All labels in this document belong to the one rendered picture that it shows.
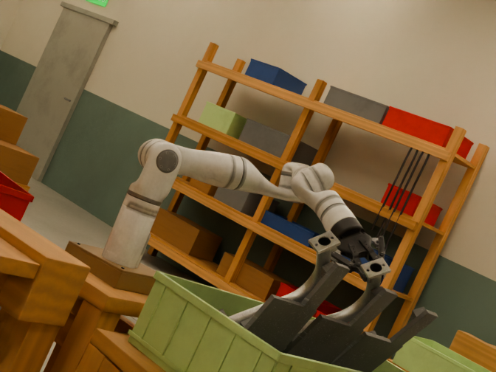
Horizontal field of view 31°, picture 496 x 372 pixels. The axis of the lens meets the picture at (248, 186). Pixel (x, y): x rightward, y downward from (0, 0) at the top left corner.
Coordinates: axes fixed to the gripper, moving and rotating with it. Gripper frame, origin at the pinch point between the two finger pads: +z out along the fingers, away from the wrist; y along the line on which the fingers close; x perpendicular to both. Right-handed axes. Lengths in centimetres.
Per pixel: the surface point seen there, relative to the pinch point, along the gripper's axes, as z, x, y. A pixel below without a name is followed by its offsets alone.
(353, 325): 5.4, 8.7, -7.2
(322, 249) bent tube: 0.8, -14.5, -13.2
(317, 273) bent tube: -0.4, -5.8, -13.4
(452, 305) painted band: -240, 416, 230
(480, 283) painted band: -237, 396, 251
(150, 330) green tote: -9, 6, -49
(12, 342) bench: -20, 8, -78
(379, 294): 4.6, 1.9, -0.8
